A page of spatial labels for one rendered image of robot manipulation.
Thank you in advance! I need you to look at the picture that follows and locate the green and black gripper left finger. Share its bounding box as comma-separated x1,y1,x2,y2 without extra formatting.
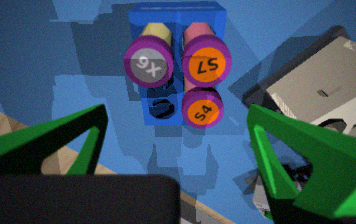
0,103,108,175

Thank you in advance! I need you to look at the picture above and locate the grey button housing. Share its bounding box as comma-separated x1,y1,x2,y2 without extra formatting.
245,164,313,221

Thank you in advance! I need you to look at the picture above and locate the blue flat mat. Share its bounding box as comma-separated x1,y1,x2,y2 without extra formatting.
0,0,356,224

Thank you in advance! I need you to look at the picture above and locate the blue tube rack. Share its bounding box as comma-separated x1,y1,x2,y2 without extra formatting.
128,1,227,126

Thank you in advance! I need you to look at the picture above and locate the sample tube with purple cap and orange dot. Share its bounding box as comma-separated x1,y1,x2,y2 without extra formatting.
182,76,224,129
182,22,232,88

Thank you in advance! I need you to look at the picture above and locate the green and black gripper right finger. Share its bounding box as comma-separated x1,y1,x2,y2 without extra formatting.
246,104,356,224

